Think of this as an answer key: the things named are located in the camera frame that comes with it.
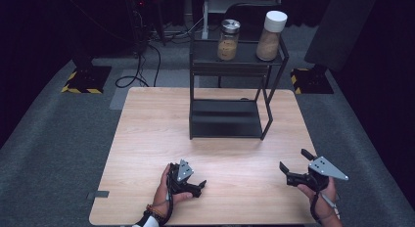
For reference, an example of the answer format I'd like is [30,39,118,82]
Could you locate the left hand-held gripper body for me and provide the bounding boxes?
[166,159,204,199]

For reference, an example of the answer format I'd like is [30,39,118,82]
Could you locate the black floor cable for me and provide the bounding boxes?
[115,44,161,89]

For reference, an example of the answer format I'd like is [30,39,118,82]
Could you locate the white wrist strap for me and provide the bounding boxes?
[320,192,341,219]

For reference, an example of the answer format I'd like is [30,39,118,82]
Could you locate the grey tape strip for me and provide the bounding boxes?
[86,190,111,201]

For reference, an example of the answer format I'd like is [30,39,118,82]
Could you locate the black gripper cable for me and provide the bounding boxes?
[160,174,176,226]
[309,190,323,223]

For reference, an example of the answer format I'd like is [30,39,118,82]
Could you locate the stand base with striped edge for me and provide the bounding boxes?
[290,68,335,95]
[61,65,113,95]

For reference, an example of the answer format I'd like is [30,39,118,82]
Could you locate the beaded bracelet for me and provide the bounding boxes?
[145,204,166,223]

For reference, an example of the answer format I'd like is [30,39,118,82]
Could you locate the dark equipment rack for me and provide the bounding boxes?
[123,0,165,57]

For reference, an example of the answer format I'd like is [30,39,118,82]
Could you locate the person's left hand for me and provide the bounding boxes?
[152,163,194,212]

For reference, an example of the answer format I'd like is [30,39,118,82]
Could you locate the person's right hand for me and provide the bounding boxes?
[297,176,339,221]

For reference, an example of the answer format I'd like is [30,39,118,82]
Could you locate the black chair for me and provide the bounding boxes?
[220,2,288,42]

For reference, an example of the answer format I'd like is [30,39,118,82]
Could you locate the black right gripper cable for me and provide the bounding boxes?
[309,190,323,223]

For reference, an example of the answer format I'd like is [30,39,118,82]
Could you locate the black metal shelf rack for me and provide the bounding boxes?
[188,32,291,142]

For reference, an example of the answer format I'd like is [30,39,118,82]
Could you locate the grey floor mat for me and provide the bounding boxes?
[109,68,200,111]

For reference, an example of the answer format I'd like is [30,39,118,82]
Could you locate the glass jar with white lid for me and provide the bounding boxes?
[255,10,289,63]

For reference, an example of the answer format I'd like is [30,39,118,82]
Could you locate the white metal frame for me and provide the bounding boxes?
[201,0,284,40]

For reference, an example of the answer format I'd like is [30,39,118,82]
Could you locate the grey padded panel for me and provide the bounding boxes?
[303,0,381,72]

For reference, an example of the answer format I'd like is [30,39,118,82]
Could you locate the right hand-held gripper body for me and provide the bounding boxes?
[286,156,349,193]

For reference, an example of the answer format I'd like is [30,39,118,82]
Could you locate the glass jar with metal lid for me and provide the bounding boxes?
[216,19,242,62]

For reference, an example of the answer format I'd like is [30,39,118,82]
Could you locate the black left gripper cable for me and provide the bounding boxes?
[160,174,176,226]

